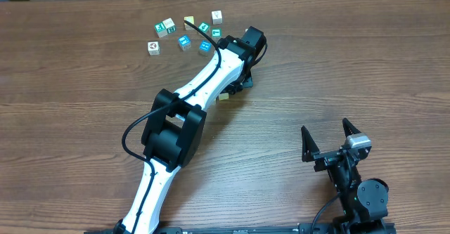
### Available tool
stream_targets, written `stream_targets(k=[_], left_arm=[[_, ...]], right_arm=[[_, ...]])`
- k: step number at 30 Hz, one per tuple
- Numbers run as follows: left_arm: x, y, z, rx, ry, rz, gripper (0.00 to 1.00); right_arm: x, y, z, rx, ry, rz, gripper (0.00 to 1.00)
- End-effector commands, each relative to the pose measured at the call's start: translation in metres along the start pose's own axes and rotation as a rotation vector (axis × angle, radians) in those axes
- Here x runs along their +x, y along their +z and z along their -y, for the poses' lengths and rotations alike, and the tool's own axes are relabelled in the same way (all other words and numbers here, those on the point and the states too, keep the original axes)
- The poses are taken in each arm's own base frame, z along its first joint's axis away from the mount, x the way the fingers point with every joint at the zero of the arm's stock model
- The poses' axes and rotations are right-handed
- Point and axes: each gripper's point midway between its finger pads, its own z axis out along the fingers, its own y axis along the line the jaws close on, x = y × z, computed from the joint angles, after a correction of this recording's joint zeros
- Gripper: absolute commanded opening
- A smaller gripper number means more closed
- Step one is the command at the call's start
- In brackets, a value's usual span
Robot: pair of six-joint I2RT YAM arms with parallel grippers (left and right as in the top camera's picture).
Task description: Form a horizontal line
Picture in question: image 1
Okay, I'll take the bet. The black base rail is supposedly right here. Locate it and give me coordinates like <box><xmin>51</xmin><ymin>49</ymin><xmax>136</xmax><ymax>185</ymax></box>
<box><xmin>84</xmin><ymin>223</ymin><xmax>397</xmax><ymax>234</ymax></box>

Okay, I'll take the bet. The yellow top block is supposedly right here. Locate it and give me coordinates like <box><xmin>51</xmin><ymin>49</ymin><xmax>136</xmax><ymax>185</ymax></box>
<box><xmin>184</xmin><ymin>16</ymin><xmax>195</xmax><ymax>30</ymax></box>

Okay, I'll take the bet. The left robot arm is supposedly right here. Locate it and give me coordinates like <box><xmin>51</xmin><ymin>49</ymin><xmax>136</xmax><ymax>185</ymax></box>
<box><xmin>112</xmin><ymin>27</ymin><xmax>267</xmax><ymax>233</ymax></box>

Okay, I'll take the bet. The white block upper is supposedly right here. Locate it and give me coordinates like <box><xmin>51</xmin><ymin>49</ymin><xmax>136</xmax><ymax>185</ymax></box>
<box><xmin>212</xmin><ymin>11</ymin><xmax>223</xmax><ymax>25</ymax></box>

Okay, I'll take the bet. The green number seven block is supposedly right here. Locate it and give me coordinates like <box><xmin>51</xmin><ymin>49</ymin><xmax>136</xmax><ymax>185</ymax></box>
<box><xmin>211</xmin><ymin>28</ymin><xmax>222</xmax><ymax>43</ymax></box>

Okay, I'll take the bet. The blue block left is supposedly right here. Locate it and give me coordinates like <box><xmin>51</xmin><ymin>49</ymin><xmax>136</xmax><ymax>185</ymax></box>
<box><xmin>178</xmin><ymin>35</ymin><xmax>191</xmax><ymax>51</ymax></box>

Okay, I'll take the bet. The white block red symbol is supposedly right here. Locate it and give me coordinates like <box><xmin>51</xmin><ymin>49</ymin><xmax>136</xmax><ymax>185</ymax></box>
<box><xmin>147</xmin><ymin>41</ymin><xmax>160</xmax><ymax>56</ymax></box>

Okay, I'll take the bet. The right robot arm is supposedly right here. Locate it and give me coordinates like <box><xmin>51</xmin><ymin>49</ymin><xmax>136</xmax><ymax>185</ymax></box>
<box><xmin>301</xmin><ymin>118</ymin><xmax>397</xmax><ymax>234</ymax></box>

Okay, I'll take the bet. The blue block middle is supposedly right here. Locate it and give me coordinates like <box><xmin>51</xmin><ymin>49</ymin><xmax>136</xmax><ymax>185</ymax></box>
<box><xmin>198</xmin><ymin>40</ymin><xmax>213</xmax><ymax>56</ymax></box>

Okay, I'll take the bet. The green wheelchair symbol block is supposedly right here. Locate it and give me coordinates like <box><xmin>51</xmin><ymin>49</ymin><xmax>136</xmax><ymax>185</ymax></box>
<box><xmin>154</xmin><ymin>22</ymin><xmax>168</xmax><ymax>38</ymax></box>

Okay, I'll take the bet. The blue block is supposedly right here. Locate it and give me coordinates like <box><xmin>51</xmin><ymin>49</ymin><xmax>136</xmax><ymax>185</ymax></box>
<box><xmin>198</xmin><ymin>40</ymin><xmax>213</xmax><ymax>56</ymax></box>
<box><xmin>178</xmin><ymin>35</ymin><xmax>191</xmax><ymax>51</ymax></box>

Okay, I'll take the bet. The white block yellow side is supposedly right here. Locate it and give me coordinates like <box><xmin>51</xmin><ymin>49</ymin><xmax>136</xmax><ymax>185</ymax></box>
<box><xmin>218</xmin><ymin>93</ymin><xmax>229</xmax><ymax>100</ymax></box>

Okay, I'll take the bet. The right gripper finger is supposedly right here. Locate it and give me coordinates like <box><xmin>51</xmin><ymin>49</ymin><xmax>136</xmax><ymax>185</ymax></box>
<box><xmin>301</xmin><ymin>126</ymin><xmax>320</xmax><ymax>162</ymax></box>
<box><xmin>342</xmin><ymin>118</ymin><xmax>361</xmax><ymax>137</ymax></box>

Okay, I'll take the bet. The green number four block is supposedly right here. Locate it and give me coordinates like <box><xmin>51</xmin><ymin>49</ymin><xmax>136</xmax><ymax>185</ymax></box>
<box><xmin>198</xmin><ymin>22</ymin><xmax>211</xmax><ymax>36</ymax></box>

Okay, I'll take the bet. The white block green side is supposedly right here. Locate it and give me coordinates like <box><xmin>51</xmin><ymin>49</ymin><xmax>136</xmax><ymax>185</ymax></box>
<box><xmin>162</xmin><ymin>18</ymin><xmax>176</xmax><ymax>34</ymax></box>

